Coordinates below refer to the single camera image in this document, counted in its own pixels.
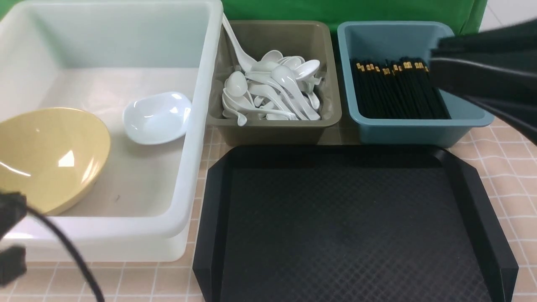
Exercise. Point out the olive plastic spoon bin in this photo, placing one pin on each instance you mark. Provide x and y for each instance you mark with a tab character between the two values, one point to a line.
308	39

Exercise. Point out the long white ladle spoon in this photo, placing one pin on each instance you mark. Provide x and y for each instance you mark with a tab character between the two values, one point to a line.
245	61

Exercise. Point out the large white plastic tub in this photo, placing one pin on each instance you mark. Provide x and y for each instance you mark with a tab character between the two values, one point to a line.
98	56

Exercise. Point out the white ceramic soup spoon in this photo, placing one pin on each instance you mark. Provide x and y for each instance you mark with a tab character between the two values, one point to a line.
286	78

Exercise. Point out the pile of black chopsticks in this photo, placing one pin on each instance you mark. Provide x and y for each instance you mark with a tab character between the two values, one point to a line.
399	89

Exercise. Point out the black plastic serving tray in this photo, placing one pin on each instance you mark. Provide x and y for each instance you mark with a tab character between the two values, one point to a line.
350	224

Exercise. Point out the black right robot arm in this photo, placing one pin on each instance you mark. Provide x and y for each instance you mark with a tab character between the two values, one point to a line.
495	70

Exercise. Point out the small white sauce dish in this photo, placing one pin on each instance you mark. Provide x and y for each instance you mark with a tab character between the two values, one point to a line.
157	119

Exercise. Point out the yellow noodle bowl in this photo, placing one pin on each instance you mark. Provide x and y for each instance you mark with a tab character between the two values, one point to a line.
53	156

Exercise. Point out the pile of white spoons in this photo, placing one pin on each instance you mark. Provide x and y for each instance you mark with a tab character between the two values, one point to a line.
256	95

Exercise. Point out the teal plastic chopstick bin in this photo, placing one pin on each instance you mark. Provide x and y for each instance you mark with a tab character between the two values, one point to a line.
379	41

